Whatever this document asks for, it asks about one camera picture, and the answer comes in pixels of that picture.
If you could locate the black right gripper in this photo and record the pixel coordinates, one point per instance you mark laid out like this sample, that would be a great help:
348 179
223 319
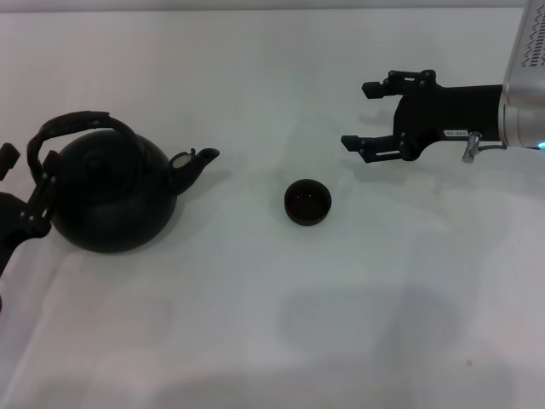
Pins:
451 113

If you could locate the small dark teacup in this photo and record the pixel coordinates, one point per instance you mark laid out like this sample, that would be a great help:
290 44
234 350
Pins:
307 204

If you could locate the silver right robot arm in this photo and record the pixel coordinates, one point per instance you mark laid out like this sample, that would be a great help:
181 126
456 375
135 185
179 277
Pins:
526 93

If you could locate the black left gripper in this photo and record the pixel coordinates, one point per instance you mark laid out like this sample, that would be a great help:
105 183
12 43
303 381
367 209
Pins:
13 226

